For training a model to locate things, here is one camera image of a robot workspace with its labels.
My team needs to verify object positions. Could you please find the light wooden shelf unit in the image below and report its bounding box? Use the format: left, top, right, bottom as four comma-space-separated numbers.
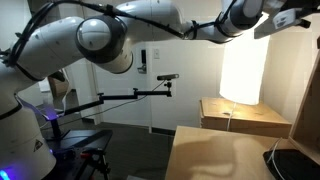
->
289, 36, 320, 164

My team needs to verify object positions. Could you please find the white lamp cord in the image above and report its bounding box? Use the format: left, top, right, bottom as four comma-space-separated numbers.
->
227, 102, 236, 132

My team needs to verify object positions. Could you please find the low wooden box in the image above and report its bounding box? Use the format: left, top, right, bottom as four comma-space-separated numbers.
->
199, 96, 293, 139

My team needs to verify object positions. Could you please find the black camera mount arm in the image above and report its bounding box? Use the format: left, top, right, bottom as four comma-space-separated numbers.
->
48, 80, 173, 141

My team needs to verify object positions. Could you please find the black folding workbench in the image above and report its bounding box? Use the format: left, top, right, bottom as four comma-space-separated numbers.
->
43, 129, 114, 180

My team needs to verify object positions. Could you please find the black bar camera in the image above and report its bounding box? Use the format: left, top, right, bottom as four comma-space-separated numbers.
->
156, 73, 180, 81

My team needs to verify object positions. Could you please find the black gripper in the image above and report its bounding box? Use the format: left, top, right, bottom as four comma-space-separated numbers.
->
264, 0, 320, 18

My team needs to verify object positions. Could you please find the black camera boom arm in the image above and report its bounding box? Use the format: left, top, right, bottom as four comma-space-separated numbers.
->
68, 79, 167, 124

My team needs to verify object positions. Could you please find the white grey wrist camera box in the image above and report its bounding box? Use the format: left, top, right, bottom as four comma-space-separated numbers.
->
253, 7, 313, 40

